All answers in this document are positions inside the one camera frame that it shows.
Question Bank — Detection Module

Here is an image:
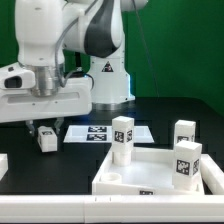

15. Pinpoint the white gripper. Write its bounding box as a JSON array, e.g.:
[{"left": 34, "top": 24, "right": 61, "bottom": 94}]
[{"left": 0, "top": 77, "right": 92, "bottom": 136}]

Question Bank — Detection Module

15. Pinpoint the white square table top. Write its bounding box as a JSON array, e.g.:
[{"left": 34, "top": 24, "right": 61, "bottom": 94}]
[{"left": 92, "top": 147, "right": 204, "bottom": 195}]

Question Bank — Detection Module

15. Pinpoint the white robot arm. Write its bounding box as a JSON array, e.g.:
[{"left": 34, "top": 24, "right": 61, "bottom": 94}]
[{"left": 0, "top": 0, "right": 148, "bottom": 128}]

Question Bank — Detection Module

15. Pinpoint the white left obstacle block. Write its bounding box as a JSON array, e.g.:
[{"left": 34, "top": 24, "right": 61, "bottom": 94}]
[{"left": 0, "top": 154, "right": 8, "bottom": 181}]

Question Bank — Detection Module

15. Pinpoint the white marker base plate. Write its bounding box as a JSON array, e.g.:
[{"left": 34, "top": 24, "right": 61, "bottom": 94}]
[{"left": 64, "top": 125, "right": 154, "bottom": 143}]

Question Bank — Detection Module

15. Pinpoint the white front obstacle rail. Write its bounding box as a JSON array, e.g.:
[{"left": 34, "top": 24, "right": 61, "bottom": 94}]
[{"left": 0, "top": 195, "right": 224, "bottom": 223}]

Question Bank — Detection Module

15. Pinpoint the white obstacle rail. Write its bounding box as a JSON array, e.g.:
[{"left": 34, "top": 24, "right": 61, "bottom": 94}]
[
  {"left": 0, "top": 195, "right": 224, "bottom": 223},
  {"left": 200, "top": 154, "right": 224, "bottom": 195}
]

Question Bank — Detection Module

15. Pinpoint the grey braided arm hose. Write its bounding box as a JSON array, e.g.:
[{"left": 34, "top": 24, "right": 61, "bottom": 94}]
[{"left": 54, "top": 0, "right": 101, "bottom": 89}]

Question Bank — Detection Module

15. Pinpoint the white right obstacle rail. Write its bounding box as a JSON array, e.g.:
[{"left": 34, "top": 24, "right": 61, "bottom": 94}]
[{"left": 200, "top": 154, "right": 224, "bottom": 195}]

